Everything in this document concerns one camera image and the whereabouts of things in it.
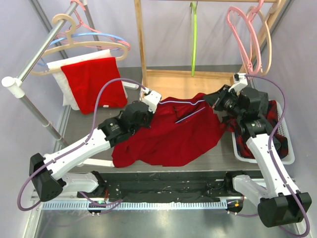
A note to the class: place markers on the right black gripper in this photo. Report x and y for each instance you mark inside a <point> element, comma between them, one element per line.
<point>215,99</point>

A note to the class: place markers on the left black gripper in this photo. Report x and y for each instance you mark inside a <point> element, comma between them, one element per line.
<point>150,114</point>

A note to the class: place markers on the blue wire hanger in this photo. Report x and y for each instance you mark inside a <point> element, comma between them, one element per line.
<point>182,110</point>

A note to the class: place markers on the dark red skirt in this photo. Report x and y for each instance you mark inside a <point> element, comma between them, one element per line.
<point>168,144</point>

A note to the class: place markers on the white plastic laundry basket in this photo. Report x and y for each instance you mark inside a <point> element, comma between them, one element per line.
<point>282,129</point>

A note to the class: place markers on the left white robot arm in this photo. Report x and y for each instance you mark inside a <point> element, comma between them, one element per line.
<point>51,172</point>

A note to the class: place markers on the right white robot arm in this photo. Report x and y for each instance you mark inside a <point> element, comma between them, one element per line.
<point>280,202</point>

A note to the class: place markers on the beige wooden hanger left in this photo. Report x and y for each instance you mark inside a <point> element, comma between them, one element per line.
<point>70,34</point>

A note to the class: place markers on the beige wooden hanger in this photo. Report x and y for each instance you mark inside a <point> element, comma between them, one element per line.
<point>70,34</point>
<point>267,44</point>

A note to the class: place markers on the pink hanger right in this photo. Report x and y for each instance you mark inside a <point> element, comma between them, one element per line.
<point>249,46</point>

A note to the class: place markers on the pink hanger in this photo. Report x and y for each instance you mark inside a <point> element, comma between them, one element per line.
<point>249,46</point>
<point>84,24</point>

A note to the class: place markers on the pink hanger left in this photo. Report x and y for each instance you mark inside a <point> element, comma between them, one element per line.
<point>84,24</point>

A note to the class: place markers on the green hanger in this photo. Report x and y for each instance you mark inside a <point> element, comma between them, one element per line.
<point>194,33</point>

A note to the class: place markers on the beige wooden hanger right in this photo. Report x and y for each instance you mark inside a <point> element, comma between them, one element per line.
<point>267,44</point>

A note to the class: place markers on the blue hanger left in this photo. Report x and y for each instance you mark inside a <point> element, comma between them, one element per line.
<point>115,44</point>

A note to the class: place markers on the wooden clothes rack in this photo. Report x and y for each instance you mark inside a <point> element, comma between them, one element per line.
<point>164,34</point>

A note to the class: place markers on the bright red hung garment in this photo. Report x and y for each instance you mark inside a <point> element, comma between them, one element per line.
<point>88,77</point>

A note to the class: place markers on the red plaid garment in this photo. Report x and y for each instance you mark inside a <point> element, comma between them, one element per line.
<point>229,124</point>

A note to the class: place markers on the white hung cloth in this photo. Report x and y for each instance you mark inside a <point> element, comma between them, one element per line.
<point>68,98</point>

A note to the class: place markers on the metal clothes rack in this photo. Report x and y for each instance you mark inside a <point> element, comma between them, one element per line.
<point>13,84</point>

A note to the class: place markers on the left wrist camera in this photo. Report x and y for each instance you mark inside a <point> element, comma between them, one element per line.
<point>151,98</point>

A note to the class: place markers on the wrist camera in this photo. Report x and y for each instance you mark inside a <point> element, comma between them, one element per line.
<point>151,98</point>
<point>240,82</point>

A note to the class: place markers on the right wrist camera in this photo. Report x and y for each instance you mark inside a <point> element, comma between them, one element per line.
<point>240,82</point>

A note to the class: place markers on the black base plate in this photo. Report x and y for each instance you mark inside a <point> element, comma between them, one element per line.
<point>164,187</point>

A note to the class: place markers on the white cable duct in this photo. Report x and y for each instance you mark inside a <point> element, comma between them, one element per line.
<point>82,205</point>

